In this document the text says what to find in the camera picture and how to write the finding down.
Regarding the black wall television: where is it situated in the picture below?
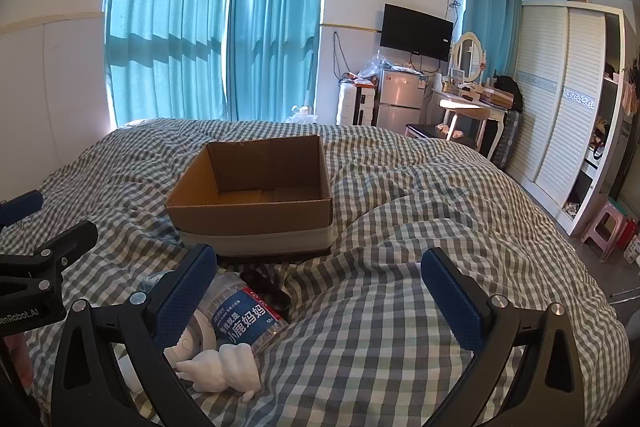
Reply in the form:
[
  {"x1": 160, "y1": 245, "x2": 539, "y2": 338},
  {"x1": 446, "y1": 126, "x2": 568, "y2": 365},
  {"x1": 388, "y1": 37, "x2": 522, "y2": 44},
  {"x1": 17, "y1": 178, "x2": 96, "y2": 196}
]
[{"x1": 380, "y1": 3, "x2": 455, "y2": 62}]

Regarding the white figurine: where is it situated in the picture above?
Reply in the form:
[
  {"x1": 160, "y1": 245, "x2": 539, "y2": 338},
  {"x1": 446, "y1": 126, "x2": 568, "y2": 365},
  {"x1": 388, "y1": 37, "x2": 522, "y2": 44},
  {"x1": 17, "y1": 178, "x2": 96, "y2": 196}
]
[{"x1": 164, "y1": 343, "x2": 262, "y2": 395}]

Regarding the clear plastic bag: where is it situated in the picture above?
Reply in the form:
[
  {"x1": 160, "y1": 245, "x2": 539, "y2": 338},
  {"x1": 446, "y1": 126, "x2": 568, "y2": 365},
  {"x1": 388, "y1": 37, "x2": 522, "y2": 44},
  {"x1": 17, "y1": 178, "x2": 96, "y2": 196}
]
[{"x1": 357, "y1": 52, "x2": 388, "y2": 80}]

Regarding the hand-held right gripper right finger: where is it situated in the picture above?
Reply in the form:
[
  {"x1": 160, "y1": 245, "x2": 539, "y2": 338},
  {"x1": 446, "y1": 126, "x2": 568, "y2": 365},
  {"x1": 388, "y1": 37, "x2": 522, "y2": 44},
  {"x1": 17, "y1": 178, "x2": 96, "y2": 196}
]
[{"x1": 421, "y1": 248, "x2": 590, "y2": 427}]

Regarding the brown flat box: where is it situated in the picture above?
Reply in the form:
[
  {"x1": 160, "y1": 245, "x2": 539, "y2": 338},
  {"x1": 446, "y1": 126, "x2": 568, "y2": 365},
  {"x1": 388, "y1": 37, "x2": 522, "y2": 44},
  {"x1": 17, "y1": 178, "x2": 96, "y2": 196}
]
[{"x1": 480, "y1": 88, "x2": 516, "y2": 110}]

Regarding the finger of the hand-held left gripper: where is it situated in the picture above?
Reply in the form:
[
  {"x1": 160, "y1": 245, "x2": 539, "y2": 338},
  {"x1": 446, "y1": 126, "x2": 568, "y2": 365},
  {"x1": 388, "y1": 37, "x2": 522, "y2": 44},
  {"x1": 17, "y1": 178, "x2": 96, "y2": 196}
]
[
  {"x1": 0, "y1": 190, "x2": 45, "y2": 228},
  {"x1": 0, "y1": 220, "x2": 99, "y2": 303}
]

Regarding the dark wall cable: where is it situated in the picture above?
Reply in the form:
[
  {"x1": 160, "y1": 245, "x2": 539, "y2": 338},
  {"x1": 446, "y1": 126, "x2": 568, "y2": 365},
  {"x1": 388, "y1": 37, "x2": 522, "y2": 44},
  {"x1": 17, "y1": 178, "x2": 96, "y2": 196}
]
[{"x1": 331, "y1": 31, "x2": 351, "y2": 80}]

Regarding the white plastic bag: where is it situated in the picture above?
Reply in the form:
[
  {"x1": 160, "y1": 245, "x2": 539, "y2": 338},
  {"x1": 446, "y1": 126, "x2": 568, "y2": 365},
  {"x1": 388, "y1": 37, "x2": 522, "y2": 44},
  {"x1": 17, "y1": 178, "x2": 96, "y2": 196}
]
[{"x1": 286, "y1": 105, "x2": 319, "y2": 125}]

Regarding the pink hanging garment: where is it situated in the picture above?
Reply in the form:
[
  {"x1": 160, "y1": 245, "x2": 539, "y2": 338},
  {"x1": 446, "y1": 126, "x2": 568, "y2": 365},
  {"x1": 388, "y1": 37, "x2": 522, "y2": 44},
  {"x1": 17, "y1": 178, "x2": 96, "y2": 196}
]
[{"x1": 620, "y1": 72, "x2": 640, "y2": 118}]

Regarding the white dressing table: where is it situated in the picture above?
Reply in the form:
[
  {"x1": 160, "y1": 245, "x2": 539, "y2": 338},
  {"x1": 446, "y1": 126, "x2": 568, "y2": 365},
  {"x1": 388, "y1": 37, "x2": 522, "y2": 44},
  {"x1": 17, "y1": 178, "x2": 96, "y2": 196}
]
[{"x1": 431, "y1": 87, "x2": 506, "y2": 158}]

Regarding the teal curtain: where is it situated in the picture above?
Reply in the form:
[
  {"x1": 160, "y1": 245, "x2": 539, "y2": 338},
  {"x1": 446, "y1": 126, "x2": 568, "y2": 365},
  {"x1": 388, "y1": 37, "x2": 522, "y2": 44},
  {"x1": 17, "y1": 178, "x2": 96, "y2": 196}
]
[
  {"x1": 460, "y1": 0, "x2": 523, "y2": 88},
  {"x1": 222, "y1": 0, "x2": 330, "y2": 124},
  {"x1": 102, "y1": 0, "x2": 236, "y2": 128}
]

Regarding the person's left hand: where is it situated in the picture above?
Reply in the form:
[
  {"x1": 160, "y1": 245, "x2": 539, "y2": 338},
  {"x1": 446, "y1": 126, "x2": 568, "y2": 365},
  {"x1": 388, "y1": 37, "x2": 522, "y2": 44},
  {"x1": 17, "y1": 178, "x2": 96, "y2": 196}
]
[{"x1": 0, "y1": 334, "x2": 35, "y2": 390}]

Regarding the white suitcase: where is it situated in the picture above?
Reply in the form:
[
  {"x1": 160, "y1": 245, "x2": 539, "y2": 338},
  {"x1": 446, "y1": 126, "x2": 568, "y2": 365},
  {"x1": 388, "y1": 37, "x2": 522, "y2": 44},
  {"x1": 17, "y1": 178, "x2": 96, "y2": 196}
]
[{"x1": 337, "y1": 83, "x2": 376, "y2": 128}]

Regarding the white louvred wardrobe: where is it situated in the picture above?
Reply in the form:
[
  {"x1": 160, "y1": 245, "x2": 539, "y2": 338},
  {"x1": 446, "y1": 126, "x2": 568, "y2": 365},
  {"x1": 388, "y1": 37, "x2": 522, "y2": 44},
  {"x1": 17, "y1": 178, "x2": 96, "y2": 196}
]
[{"x1": 502, "y1": 0, "x2": 628, "y2": 235}]

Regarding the black bag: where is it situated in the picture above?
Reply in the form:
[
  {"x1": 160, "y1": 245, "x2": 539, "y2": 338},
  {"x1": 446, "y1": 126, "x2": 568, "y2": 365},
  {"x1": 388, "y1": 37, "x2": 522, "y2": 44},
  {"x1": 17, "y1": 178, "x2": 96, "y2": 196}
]
[{"x1": 492, "y1": 76, "x2": 523, "y2": 112}]

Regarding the clear jar with blue label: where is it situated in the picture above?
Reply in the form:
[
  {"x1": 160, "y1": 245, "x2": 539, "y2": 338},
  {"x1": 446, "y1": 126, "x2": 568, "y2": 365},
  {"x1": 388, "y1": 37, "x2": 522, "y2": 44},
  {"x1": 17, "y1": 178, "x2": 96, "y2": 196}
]
[{"x1": 200, "y1": 271, "x2": 291, "y2": 355}]

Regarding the white oval mirror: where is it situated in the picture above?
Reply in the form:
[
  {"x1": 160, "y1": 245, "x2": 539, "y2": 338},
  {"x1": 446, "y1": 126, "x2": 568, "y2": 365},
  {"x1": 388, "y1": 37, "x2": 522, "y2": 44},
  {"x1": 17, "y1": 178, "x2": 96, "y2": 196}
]
[{"x1": 451, "y1": 32, "x2": 487, "y2": 85}]

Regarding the silver fridge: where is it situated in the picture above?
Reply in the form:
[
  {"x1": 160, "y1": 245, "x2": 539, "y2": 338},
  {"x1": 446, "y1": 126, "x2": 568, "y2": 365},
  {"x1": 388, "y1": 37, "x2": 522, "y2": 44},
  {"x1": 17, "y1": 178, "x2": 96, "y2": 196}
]
[{"x1": 376, "y1": 68, "x2": 426, "y2": 135}]

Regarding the pink plastic stool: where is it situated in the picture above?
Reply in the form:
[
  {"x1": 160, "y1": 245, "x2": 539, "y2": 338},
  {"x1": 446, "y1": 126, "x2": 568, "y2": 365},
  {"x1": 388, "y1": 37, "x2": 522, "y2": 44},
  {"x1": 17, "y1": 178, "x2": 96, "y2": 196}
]
[{"x1": 580, "y1": 201, "x2": 628, "y2": 263}]

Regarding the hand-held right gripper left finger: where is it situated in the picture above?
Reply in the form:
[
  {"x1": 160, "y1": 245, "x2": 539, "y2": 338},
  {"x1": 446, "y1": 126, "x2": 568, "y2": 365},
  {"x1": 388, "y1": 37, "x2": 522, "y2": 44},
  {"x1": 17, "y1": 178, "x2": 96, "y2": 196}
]
[{"x1": 50, "y1": 244, "x2": 218, "y2": 427}]

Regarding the grey checked blanket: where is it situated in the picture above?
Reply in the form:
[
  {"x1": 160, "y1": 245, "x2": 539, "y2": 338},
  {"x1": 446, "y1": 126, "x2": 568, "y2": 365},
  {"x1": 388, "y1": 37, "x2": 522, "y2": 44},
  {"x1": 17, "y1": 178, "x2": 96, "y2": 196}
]
[{"x1": 0, "y1": 118, "x2": 632, "y2": 427}]

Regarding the brown cardboard box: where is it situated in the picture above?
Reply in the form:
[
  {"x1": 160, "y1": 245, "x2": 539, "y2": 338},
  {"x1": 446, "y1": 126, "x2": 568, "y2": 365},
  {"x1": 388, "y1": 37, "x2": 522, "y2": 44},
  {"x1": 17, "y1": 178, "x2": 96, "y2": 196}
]
[{"x1": 165, "y1": 135, "x2": 334, "y2": 259}]

